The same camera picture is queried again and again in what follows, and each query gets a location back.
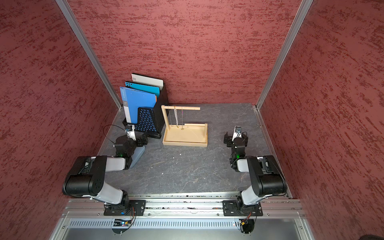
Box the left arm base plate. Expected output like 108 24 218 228
104 200 147 218

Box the right aluminium corner post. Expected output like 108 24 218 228
255 0 314 111

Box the teal folder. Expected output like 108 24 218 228
125 82 160 97

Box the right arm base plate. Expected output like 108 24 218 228
222 201 263 217

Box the black mesh file organizer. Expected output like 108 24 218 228
123 86 169 134

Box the left aluminium corner post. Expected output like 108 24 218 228
56 0 123 110

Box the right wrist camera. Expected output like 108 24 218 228
232 126 242 141

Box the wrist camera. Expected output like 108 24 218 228
232 126 242 141
125 125 137 141

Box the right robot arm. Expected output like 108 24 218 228
223 133 288 217

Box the black stapler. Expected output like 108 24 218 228
147 133 162 139

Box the white folder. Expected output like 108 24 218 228
132 74 164 91

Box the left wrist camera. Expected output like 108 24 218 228
125 125 137 141

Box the aluminium rail frame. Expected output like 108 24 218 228
51 192 314 240

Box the blue-grey glasses case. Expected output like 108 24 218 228
130 146 146 168

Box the wooden jewelry display stand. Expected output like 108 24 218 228
161 105 208 147

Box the aluminium corner post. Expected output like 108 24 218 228
56 0 123 110
255 0 314 111

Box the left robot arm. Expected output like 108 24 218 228
62 133 148 217

